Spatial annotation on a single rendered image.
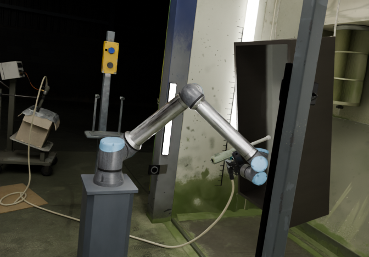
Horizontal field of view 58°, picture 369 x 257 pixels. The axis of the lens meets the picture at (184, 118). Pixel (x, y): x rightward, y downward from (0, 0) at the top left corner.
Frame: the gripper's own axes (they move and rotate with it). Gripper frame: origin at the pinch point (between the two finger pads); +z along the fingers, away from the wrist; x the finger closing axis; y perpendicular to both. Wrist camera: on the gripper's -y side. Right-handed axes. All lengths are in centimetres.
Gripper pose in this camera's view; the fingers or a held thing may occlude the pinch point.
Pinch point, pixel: (227, 157)
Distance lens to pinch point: 235.8
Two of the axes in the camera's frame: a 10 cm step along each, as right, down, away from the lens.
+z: -4.3, -2.0, 8.8
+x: 8.7, -3.4, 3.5
